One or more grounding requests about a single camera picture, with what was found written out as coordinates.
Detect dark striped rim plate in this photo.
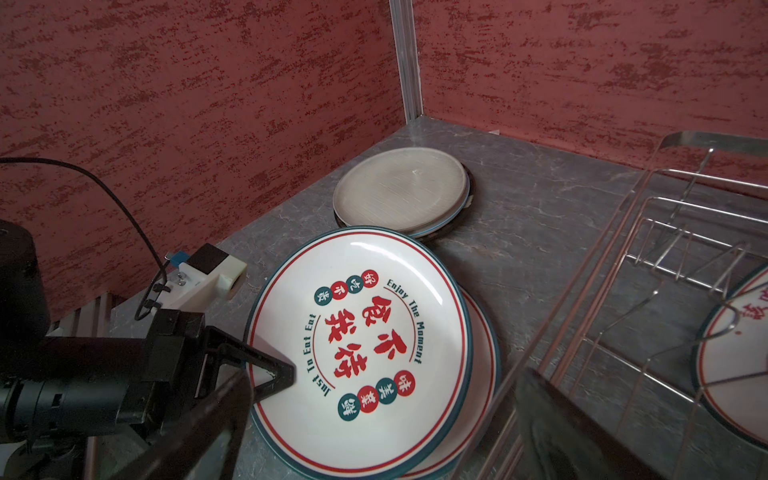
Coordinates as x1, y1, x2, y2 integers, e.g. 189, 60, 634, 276
332, 161, 476, 244

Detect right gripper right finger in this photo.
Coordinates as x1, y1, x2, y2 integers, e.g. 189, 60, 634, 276
515, 368, 662, 479

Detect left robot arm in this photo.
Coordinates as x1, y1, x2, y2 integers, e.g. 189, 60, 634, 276
1, 221, 295, 479

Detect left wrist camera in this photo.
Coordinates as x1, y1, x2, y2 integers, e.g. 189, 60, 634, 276
156, 243, 247, 313

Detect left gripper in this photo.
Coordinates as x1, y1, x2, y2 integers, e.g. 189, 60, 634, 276
116, 309, 296, 426

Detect floral white plate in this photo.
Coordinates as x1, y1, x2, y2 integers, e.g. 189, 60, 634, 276
401, 286, 501, 479

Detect plain grey white plate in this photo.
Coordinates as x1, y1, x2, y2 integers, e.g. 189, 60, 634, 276
332, 146, 470, 236

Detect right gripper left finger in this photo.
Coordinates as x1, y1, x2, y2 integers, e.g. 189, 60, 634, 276
113, 371, 252, 479

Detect wire dish rack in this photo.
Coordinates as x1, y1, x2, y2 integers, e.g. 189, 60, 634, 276
452, 131, 767, 479

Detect small red patterned plate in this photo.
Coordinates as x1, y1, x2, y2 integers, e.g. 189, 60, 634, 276
690, 265, 767, 451

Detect left aluminium corner post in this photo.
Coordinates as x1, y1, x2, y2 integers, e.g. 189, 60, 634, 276
389, 0, 424, 123

